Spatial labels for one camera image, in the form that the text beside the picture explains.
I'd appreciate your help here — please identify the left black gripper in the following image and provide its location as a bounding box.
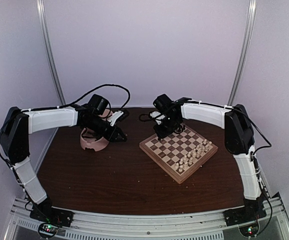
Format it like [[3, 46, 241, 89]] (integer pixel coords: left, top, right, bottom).
[[85, 115, 127, 143]]

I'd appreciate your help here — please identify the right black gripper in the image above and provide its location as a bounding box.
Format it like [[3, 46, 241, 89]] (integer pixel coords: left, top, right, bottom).
[[154, 114, 180, 139]]

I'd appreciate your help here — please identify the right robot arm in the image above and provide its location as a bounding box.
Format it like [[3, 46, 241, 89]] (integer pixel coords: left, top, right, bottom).
[[149, 94, 263, 221]]

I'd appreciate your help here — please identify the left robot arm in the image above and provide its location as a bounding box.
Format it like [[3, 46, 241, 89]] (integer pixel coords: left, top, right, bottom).
[[0, 94, 129, 222]]

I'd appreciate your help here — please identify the wooden chess board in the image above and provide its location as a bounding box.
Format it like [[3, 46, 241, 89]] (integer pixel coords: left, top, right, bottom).
[[139, 126, 218, 184]]

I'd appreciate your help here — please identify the white chess pieces group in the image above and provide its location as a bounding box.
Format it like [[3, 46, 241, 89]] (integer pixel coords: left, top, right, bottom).
[[174, 140, 213, 175]]

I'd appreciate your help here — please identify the left circuit board with LEDs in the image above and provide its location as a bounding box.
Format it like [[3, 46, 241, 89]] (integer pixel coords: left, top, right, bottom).
[[38, 223, 59, 236]]

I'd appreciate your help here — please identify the circuit board with leds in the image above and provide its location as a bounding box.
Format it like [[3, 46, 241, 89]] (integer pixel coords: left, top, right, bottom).
[[239, 223, 259, 238], [38, 223, 59, 236]]

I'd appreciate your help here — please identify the right circuit board with LEDs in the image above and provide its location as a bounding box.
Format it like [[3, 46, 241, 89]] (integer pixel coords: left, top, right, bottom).
[[239, 223, 259, 238]]

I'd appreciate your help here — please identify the pink double pet bowl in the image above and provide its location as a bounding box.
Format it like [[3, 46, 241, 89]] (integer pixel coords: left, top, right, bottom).
[[80, 109, 115, 152]]

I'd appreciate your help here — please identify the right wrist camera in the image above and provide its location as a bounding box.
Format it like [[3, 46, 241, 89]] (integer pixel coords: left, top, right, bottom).
[[149, 111, 165, 120]]

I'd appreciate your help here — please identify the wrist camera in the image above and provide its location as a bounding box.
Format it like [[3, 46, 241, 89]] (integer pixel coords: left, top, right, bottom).
[[107, 109, 129, 126], [149, 111, 165, 120]]

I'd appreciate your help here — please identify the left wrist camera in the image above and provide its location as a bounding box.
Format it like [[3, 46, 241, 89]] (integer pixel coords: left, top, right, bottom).
[[107, 109, 129, 126]]

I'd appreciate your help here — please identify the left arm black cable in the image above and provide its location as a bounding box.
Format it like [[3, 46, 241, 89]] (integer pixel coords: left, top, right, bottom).
[[66, 84, 131, 113]]

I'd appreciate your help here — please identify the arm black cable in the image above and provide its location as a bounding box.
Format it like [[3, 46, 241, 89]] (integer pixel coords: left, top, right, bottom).
[[244, 112, 272, 156], [66, 84, 131, 113]]

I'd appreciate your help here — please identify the right aluminium frame post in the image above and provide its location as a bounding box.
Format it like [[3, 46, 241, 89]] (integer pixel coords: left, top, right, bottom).
[[227, 0, 257, 105]]

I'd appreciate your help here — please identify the aluminium frame post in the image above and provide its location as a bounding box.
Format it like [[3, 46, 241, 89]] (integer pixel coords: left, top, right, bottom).
[[227, 0, 257, 105], [36, 0, 68, 106]]

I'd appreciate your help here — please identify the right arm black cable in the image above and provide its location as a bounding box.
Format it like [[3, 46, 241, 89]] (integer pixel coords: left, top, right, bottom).
[[244, 112, 272, 156]]

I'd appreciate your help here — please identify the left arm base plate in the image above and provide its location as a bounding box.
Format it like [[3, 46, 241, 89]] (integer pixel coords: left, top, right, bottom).
[[30, 208, 74, 227]]

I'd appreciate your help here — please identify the front aluminium rail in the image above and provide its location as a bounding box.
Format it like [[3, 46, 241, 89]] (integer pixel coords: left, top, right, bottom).
[[2, 197, 289, 240]]

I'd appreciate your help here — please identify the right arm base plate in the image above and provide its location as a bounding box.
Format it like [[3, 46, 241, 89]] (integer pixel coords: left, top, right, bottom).
[[223, 207, 267, 226]]

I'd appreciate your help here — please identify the left aluminium frame post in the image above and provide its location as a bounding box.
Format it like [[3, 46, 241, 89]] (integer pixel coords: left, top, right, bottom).
[[36, 0, 68, 106]]

